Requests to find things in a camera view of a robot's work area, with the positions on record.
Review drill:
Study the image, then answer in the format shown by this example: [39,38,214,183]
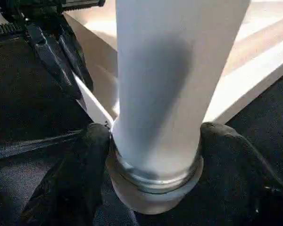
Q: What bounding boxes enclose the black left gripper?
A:
[0,0,107,100]

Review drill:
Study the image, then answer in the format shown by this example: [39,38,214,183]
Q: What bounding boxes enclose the white plastic table leg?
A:
[109,0,250,193]

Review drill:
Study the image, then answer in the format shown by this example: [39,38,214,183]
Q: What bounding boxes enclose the white plastic table top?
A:
[61,0,283,215]

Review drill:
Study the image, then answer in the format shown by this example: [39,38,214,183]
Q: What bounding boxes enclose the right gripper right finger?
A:
[199,121,283,226]

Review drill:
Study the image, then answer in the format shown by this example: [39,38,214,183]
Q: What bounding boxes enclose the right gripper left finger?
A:
[18,122,113,226]

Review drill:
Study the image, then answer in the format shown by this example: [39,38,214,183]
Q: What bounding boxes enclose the black mat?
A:
[0,11,283,226]

